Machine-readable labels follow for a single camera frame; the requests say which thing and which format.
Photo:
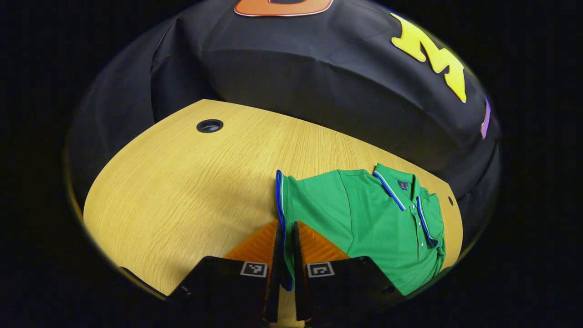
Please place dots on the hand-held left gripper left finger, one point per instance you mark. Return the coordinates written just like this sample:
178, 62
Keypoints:
274, 296

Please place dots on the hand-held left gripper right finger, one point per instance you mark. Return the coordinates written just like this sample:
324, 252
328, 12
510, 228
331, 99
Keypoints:
300, 296

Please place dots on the green T-shirt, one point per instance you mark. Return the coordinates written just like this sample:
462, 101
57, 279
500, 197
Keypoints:
373, 228

